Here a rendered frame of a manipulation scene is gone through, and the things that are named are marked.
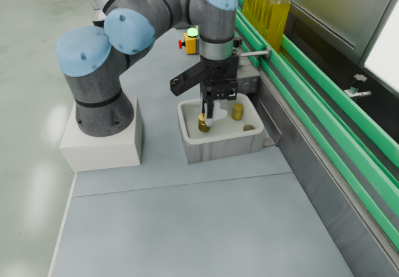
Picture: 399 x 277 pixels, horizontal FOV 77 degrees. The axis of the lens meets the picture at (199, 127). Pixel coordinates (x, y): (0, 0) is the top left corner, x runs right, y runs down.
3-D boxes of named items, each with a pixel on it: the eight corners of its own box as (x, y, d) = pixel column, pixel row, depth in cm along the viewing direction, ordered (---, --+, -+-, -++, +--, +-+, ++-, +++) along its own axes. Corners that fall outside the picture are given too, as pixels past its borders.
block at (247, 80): (257, 93, 83) (261, 75, 78) (230, 97, 81) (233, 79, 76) (253, 87, 85) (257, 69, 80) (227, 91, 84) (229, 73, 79)
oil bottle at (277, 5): (277, 60, 85) (294, -8, 70) (262, 62, 84) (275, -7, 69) (270, 52, 89) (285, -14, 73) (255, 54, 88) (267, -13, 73)
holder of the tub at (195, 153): (278, 148, 75) (284, 129, 69) (187, 164, 70) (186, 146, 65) (256, 110, 86) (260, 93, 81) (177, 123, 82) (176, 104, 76)
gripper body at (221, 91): (236, 102, 64) (241, 60, 55) (203, 106, 62) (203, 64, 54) (227, 85, 69) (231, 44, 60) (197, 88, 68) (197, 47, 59)
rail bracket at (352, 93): (360, 122, 64) (388, 78, 55) (336, 126, 63) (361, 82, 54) (350, 112, 67) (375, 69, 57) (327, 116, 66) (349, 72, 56)
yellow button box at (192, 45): (202, 53, 114) (202, 38, 109) (185, 55, 113) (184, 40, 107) (198, 46, 119) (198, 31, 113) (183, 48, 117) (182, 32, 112)
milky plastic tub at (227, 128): (262, 150, 73) (267, 129, 67) (187, 164, 70) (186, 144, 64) (241, 112, 85) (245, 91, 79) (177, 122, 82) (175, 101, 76)
